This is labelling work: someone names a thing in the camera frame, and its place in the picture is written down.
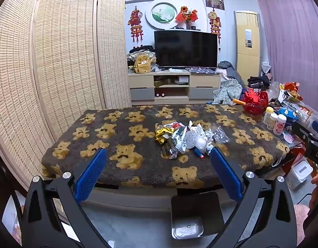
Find black television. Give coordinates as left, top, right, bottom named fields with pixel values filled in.
left=154, top=30, right=218, bottom=69

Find white round peel-off lid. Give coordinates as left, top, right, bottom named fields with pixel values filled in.
left=184, top=132, right=199, bottom=149

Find blue snack bag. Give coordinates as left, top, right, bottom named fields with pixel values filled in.
left=276, top=107, right=299, bottom=122

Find dark green tube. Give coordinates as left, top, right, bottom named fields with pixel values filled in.
left=160, top=138, right=177, bottom=152

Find grey floral cloth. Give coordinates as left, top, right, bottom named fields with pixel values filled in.
left=213, top=79, right=243, bottom=105

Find beige standing air conditioner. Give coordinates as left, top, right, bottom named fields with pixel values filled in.
left=234, top=10, right=261, bottom=76

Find yellow backpack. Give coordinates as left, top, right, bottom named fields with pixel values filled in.
left=133, top=55, right=151, bottom=75

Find dark patterned cloth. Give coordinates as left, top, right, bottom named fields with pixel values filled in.
left=186, top=67, right=217, bottom=75

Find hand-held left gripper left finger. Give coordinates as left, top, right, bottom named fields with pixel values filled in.
left=21, top=148, right=109, bottom=248

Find packet of wooden sticks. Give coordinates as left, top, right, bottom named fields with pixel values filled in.
left=298, top=105, right=318, bottom=130

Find red gold hanging ornament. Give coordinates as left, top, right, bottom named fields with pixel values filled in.
left=208, top=8, right=223, bottom=44

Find red gold snack bag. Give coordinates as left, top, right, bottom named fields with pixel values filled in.
left=283, top=82, right=303, bottom=101

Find small white bottle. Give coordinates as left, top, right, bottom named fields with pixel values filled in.
left=267, top=113, right=278, bottom=131

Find person's right hand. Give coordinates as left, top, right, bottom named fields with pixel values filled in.
left=310, top=172, right=318, bottom=211

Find red fish hanging ornament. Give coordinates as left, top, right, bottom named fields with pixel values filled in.
left=127, top=6, right=144, bottom=44

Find white storage box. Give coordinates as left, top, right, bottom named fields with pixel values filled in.
left=288, top=157, right=314, bottom=190

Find gold foil wrapper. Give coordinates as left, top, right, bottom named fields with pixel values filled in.
left=155, top=124, right=175, bottom=145

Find clear plastic bag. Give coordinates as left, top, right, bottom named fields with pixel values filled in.
left=211, top=124, right=230, bottom=144

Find pink fluffy rug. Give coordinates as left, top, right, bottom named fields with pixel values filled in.
left=294, top=204, right=310, bottom=238

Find woven folding screen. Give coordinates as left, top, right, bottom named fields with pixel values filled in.
left=0, top=0, right=132, bottom=189

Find bear printed blanket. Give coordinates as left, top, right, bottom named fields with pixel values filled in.
left=41, top=104, right=290, bottom=188

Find round white wall art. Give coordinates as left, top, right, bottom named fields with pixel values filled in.
left=145, top=2, right=184, bottom=30

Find black trash bin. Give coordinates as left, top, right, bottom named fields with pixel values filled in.
left=171, top=191, right=225, bottom=239

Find silver foil wrapper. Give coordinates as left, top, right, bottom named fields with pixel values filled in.
left=204, top=130, right=216, bottom=155

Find red openwork basket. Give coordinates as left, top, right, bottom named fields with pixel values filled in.
left=242, top=88, right=268, bottom=115

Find grey jacket pile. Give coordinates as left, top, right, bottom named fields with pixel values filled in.
left=217, top=61, right=242, bottom=83

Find white green paper packet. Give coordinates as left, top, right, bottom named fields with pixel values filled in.
left=169, top=126, right=190, bottom=159

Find pile of clothes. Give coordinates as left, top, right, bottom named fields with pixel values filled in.
left=127, top=45, right=158, bottom=70

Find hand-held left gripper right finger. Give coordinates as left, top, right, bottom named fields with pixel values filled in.
left=198, top=147, right=297, bottom=248

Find white bottle yellow cap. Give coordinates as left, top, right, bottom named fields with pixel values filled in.
left=263, top=106, right=274, bottom=125

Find black bag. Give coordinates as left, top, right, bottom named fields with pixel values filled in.
left=247, top=75, right=270, bottom=89

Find flower vase with red flags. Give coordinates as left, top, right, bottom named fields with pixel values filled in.
left=175, top=6, right=198, bottom=30

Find white printed wrapper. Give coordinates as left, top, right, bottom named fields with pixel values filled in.
left=189, top=120, right=204, bottom=136

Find purple curtain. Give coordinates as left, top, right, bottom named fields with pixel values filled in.
left=253, top=0, right=318, bottom=124

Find white bottle red label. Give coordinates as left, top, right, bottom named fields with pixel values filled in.
left=273, top=114, right=287, bottom=135

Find beige grey television cabinet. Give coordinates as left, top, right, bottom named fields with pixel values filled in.
left=127, top=70, right=221, bottom=101

